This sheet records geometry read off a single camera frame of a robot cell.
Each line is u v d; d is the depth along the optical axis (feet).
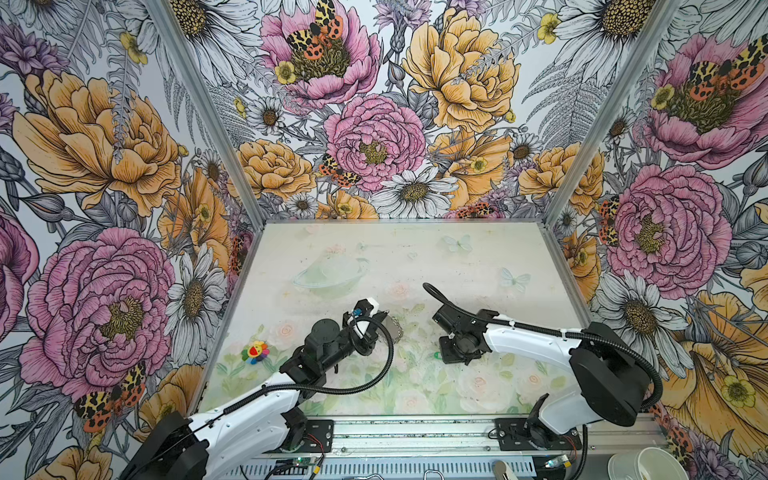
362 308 2.12
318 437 2.43
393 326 2.67
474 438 2.47
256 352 2.85
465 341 2.10
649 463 2.34
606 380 1.43
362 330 2.23
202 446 1.40
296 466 2.35
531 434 2.18
